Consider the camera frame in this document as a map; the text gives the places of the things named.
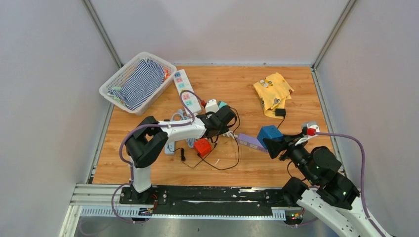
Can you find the striped cloth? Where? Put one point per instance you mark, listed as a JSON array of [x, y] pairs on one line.
[[143, 82]]

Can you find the white adapter with coiled cable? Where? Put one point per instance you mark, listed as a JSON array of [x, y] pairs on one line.
[[230, 134]]

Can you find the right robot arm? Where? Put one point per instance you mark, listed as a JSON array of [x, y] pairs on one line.
[[329, 195]]

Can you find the black power adapter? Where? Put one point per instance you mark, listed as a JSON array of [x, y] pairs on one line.
[[280, 112]]

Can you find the red cube socket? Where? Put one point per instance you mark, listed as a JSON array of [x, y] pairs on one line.
[[202, 147]]

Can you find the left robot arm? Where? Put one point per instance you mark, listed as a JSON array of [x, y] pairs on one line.
[[143, 145]]

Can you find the white colourful power strip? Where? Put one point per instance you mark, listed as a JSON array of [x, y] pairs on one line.
[[183, 86]]

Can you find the yellow cloth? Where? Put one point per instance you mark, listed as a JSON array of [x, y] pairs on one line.
[[273, 92]]

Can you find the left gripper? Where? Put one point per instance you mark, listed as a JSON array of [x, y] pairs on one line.
[[224, 129]]

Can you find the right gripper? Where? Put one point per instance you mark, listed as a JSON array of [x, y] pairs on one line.
[[275, 145]]

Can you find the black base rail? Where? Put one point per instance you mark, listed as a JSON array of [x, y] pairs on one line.
[[206, 202]]

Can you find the blue cube socket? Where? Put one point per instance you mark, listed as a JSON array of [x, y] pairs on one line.
[[269, 132]]

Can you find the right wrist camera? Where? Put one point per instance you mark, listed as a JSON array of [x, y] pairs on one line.
[[308, 131]]

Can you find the purple power bank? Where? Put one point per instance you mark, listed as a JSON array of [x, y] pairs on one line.
[[251, 142]]

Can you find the teal charger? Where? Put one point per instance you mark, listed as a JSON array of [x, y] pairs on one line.
[[221, 104]]

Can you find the white plastic basket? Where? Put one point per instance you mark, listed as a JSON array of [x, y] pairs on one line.
[[121, 76]]

